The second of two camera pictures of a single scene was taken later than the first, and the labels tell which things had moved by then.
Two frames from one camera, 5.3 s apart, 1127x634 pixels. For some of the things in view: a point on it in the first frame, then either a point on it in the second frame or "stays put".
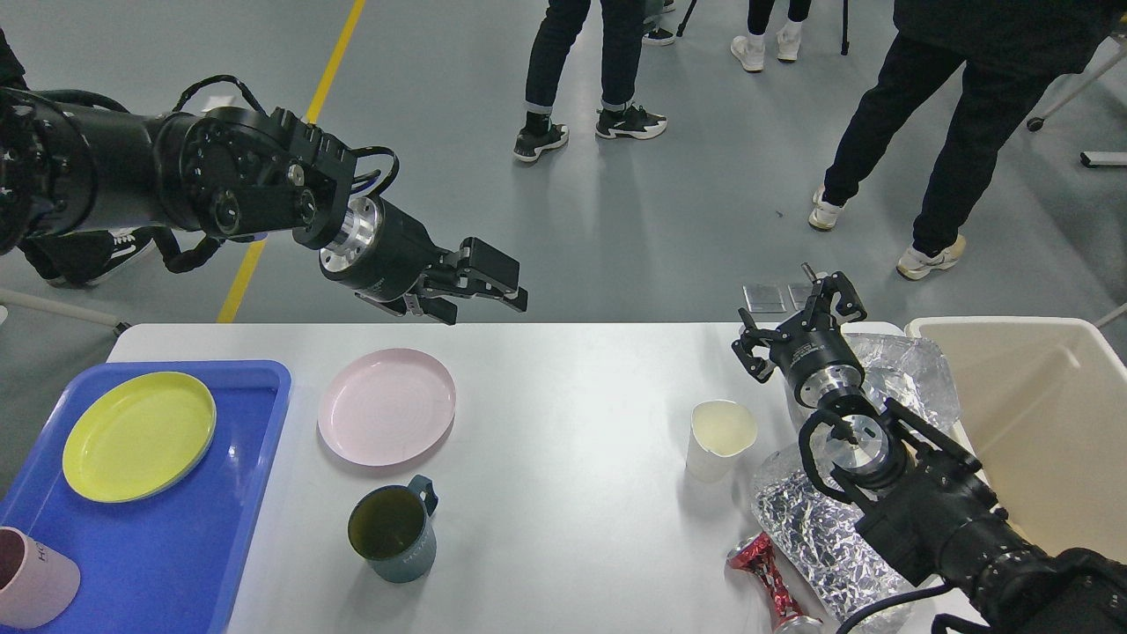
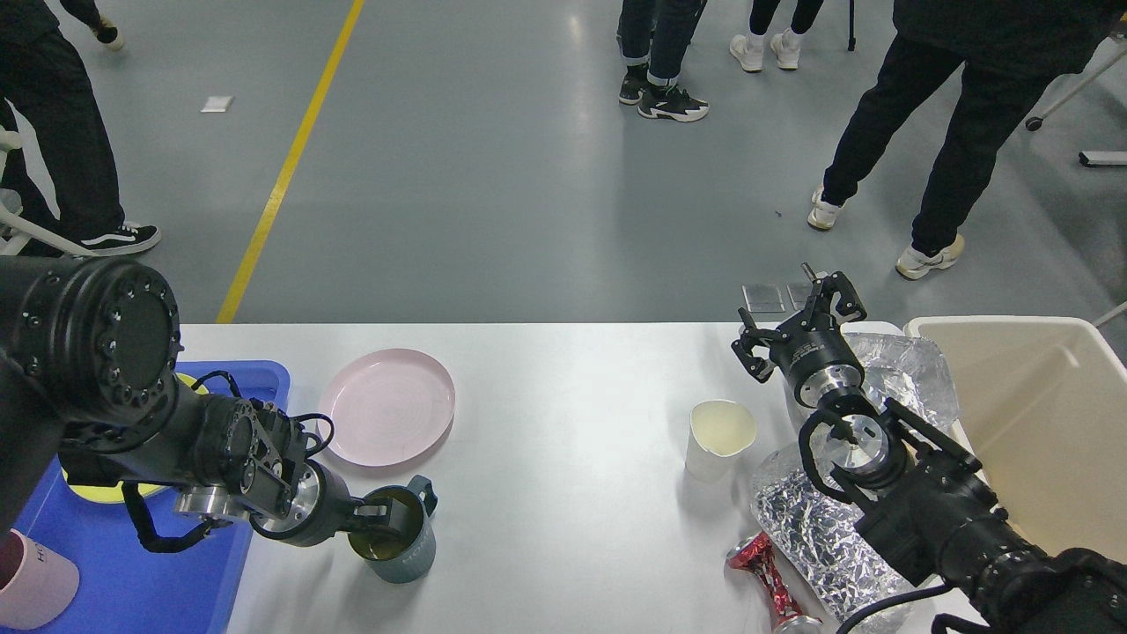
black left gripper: [380, 253] → [323, 508]
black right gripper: [819, 365] stays put
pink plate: [385, 407] stays put
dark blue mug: [392, 527] stays put
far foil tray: [908, 373] stays put
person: [621, 38] → [652, 36]
